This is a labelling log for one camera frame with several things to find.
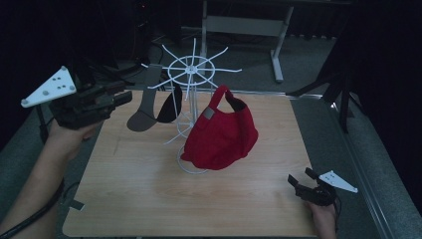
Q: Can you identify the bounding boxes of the grey tape piece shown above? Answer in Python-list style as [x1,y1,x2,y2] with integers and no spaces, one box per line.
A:
[69,199,86,211]

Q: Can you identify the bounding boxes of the red baseball cap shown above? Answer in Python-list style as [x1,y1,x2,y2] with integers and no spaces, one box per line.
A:
[179,84,260,171]

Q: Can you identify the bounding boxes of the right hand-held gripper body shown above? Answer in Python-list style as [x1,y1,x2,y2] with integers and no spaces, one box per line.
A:
[296,169,359,207]

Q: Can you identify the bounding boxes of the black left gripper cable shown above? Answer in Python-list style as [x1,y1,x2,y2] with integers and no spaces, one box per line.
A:
[0,177,66,239]

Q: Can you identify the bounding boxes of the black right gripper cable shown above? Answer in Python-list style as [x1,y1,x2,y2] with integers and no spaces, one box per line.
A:
[332,195,343,233]

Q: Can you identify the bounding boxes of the white wire hat rack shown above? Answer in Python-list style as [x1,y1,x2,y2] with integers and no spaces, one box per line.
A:
[140,37,243,175]

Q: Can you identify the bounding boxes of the person's right hand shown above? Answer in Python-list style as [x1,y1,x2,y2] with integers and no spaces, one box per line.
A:
[304,199,338,239]

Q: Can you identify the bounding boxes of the person's left hand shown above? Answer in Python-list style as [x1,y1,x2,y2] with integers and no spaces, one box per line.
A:
[44,119,105,162]

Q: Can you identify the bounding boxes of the grey sun visor hat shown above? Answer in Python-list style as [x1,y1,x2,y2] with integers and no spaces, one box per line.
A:
[126,63,183,132]

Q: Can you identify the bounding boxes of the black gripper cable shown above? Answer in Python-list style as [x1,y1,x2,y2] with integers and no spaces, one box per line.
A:
[332,195,343,233]
[0,177,66,239]

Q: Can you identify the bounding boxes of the black floor cable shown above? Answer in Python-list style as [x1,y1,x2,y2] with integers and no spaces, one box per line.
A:
[145,33,167,68]

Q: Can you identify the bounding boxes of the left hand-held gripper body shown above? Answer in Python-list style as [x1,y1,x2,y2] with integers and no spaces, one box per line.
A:
[20,65,113,130]

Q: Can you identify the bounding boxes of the white metal desk frame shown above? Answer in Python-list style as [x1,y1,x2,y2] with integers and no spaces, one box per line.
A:
[180,0,352,84]

